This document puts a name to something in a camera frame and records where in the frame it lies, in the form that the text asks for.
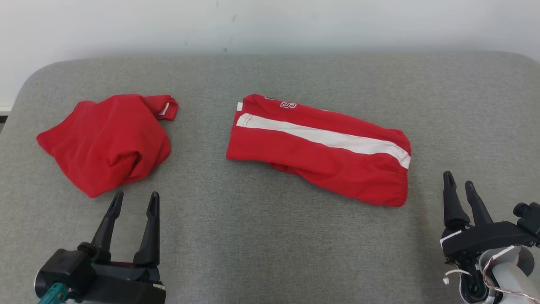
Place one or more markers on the red jersey with white sleeves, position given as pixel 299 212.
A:
pixel 109 139

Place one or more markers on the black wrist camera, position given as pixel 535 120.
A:
pixel 529 215
pixel 63 268

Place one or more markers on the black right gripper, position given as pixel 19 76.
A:
pixel 485 236

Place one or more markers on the red shorts with white stripe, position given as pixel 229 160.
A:
pixel 320 164

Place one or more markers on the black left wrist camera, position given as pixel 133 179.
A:
pixel 63 268

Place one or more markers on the white wall baseboard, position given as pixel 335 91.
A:
pixel 5 108

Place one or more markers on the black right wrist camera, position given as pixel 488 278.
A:
pixel 529 215

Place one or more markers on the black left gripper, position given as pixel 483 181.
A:
pixel 126 287

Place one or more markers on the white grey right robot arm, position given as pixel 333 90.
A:
pixel 510 274

